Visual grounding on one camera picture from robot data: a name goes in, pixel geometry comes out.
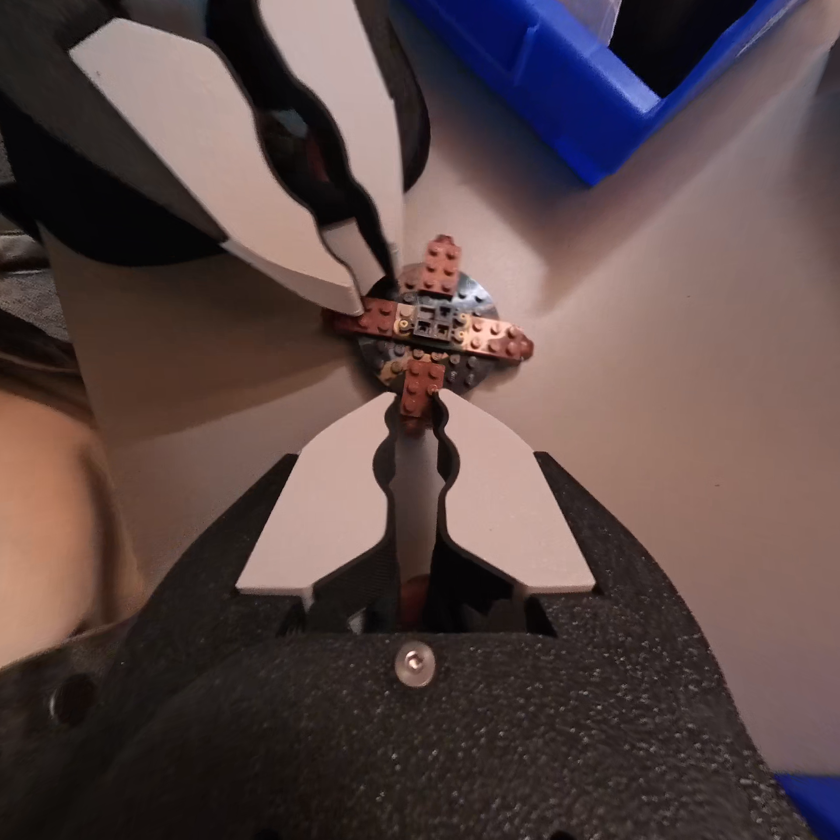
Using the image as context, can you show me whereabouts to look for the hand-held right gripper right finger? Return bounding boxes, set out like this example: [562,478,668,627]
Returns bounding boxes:
[433,390,597,597]

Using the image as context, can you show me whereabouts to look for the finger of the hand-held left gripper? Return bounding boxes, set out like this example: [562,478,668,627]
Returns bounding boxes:
[255,0,406,286]
[69,18,366,318]

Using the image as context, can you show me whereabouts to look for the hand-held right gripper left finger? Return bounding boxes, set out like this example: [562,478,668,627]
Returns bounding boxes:
[235,392,399,601]

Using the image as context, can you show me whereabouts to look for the round brown orange lego build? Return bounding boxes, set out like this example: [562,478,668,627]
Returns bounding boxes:
[322,233,534,437]

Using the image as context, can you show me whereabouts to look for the blue bin with lego pieces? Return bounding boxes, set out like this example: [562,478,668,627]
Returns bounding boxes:
[400,0,808,188]

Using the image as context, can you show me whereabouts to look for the person's beige shirt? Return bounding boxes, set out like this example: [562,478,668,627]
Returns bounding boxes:
[0,387,143,670]

